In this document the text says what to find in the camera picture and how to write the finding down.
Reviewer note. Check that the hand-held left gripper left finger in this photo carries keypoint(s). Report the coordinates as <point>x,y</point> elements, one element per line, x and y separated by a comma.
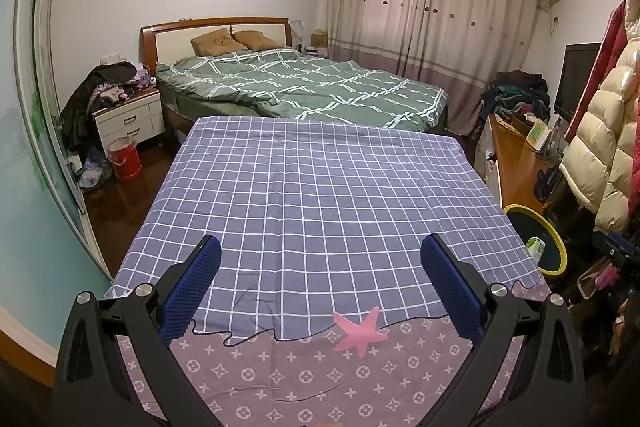
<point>192,287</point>

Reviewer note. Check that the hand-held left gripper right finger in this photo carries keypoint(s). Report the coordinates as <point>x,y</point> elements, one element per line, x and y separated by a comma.
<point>452,292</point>

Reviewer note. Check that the green and white bottle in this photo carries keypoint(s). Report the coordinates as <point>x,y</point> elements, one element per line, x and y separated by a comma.
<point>536,249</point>

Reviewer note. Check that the yellow-rimmed trash bin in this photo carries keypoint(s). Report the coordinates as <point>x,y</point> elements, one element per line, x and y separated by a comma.
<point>530,227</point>

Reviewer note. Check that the pink star patch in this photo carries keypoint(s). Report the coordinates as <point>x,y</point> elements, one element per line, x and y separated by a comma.
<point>360,332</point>

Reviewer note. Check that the black bag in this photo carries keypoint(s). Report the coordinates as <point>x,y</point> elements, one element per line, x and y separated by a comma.
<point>547,183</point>

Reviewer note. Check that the cream down jacket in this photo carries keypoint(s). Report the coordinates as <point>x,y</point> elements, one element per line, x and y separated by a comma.
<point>600,142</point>

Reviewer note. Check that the wooden desk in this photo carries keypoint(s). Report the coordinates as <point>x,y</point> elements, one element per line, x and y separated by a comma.
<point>517,162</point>

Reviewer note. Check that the mauve patterned cloth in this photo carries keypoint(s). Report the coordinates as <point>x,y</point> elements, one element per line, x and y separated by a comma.
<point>300,382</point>

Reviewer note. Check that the red bucket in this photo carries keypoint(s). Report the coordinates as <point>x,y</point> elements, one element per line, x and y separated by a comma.
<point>125,159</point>

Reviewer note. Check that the plastic bags on floor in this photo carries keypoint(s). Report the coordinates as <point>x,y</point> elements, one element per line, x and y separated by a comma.
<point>92,174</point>

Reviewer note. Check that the white nightstand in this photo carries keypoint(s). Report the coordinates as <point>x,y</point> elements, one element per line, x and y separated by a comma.
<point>130,119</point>

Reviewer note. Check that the black television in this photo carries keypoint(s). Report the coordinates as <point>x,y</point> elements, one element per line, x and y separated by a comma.
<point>575,79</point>

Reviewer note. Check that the dark pile of clothes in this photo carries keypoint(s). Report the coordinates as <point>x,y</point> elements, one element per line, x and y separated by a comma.
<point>515,94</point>

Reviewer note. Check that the pile of clothes on nightstand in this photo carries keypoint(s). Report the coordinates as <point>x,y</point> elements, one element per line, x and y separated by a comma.
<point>127,87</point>

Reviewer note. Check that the black jacket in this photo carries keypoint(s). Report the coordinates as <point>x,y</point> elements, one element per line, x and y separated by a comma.
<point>77,107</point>

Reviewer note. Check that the red down jacket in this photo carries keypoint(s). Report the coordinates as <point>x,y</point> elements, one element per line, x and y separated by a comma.
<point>617,32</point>

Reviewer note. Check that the sliding wardrobe door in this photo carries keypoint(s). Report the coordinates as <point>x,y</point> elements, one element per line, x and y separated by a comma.
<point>30,132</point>

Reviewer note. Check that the green checked quilt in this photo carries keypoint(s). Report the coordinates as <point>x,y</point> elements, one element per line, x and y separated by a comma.
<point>310,87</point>

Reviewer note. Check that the brown pillow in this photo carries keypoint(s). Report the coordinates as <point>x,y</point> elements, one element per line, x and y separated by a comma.
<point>215,43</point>
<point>256,40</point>

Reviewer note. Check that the wooden bed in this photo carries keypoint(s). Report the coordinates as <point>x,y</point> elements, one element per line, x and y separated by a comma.
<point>175,42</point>

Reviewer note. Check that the bedside lamp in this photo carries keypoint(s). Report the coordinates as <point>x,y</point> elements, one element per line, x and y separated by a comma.
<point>300,32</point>

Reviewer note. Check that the yellow tissue box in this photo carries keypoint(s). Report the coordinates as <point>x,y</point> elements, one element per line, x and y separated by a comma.
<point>320,39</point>

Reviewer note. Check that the pink curtain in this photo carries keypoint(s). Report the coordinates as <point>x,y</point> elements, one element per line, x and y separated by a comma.
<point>425,7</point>

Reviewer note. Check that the white wall socket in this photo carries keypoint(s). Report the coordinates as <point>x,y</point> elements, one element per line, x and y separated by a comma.
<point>109,59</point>

